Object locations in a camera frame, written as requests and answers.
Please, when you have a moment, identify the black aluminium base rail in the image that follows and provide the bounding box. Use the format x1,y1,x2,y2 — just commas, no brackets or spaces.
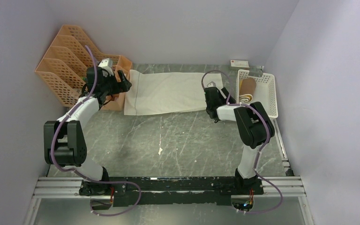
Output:
32,176,307,208

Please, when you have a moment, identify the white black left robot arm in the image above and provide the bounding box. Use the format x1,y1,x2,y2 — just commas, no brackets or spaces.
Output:
44,66,132,196

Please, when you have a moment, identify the white terry towel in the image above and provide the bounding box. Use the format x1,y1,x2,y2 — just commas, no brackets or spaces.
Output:
124,69,206,116

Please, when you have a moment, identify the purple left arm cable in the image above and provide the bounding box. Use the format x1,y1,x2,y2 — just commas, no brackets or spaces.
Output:
50,45,142,217

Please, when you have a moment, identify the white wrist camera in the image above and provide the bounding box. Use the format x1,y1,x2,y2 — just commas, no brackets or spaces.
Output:
205,81,217,88
98,58,114,77

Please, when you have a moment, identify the orange plastic file organizer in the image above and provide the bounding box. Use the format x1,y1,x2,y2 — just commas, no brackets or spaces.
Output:
35,25,133,107

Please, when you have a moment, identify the white red small box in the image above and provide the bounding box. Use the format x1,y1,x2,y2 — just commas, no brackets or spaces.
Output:
230,60,250,69

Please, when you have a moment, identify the white perforated plastic basket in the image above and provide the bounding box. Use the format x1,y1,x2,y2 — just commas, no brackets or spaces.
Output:
235,69,278,119

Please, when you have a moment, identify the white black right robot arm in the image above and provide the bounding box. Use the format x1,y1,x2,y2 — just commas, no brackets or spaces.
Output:
203,87,275,194

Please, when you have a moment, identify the yellow brown bear towel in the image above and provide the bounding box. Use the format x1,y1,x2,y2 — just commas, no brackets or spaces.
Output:
239,77,257,103

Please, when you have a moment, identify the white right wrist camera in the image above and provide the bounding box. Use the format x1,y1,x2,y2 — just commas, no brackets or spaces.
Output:
205,81,217,88

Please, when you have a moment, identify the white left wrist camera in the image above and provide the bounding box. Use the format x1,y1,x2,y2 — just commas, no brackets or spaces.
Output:
98,58,114,77

